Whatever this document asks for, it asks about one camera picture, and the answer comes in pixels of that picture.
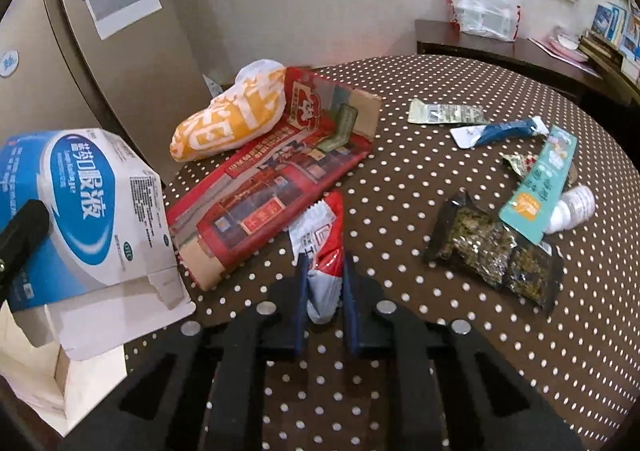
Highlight red white snack packet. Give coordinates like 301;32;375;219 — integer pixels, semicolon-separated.
288;189;347;326

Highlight dark seaweed packet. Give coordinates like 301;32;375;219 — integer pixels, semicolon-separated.
423;189;566;316

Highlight red printed paper bag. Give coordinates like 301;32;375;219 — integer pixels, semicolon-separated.
167;66;384;292

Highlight blue white medicine box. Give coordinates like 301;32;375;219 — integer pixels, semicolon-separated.
0;128;197;362

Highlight white pill bottle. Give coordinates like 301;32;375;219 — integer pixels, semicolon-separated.
543;184;597;236

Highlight dark wooden side table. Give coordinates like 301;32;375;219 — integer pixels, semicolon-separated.
414;19;604;102

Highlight pink papers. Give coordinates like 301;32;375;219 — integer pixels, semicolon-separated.
527;33;592;64

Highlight gold foil wrapper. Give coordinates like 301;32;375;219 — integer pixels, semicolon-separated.
501;153;540;180

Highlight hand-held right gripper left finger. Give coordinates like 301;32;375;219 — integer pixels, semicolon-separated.
60;253;309;451

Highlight blue white sachet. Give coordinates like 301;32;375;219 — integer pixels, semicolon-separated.
448;115;550;150

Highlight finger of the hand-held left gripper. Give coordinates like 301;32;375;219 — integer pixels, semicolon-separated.
0;199;51;285

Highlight champagne double-door refrigerator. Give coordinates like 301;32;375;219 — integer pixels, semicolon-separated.
0;0;212;182

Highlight brown polka-dot tablecloth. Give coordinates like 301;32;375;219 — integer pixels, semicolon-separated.
122;53;640;451

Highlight silver foil sachet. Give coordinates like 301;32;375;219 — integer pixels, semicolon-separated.
407;98;487;127

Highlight row of books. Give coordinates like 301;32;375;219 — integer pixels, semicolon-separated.
580;1;640;88

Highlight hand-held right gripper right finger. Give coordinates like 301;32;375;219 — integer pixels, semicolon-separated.
342;251;586;451

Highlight plain white paper sheet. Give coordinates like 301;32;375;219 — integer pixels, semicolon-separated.
84;0;165;42

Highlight teal strip packet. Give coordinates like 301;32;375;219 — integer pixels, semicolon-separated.
498;125;580;246

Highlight yellow white plastic bag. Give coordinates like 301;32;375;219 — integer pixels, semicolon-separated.
169;59;289;163

